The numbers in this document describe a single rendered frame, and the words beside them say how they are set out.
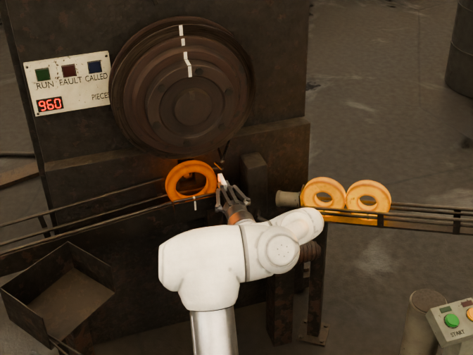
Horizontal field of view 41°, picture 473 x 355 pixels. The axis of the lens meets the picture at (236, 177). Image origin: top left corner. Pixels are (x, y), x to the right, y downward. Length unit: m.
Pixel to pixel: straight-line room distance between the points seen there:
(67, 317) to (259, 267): 0.82
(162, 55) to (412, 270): 1.67
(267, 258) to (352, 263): 1.70
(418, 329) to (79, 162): 1.26
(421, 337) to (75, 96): 1.38
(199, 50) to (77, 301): 0.87
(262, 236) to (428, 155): 2.59
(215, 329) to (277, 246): 0.23
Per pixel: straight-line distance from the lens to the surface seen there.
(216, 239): 1.39
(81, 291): 2.09
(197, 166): 2.18
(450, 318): 2.01
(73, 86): 2.09
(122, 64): 1.93
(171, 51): 1.91
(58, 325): 2.03
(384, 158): 3.80
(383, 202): 2.19
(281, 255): 1.37
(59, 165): 2.20
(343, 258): 3.06
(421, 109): 4.37
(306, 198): 2.24
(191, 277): 1.38
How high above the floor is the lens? 2.03
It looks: 35 degrees down
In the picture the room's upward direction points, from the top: 2 degrees counter-clockwise
